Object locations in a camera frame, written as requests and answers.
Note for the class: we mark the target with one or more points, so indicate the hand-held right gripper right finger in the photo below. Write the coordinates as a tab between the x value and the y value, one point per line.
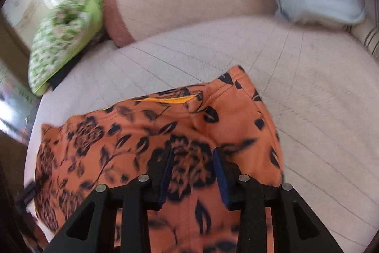
222	179

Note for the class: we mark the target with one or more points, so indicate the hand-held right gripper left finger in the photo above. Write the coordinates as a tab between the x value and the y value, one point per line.
165	179

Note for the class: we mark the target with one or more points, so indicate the orange floral garment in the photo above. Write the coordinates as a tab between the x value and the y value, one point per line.
133	134

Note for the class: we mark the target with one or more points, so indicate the pink quilted bed cover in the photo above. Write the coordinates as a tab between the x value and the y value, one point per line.
311	110

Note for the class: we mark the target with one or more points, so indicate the green patterned pillow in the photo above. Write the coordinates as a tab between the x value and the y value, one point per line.
59	39

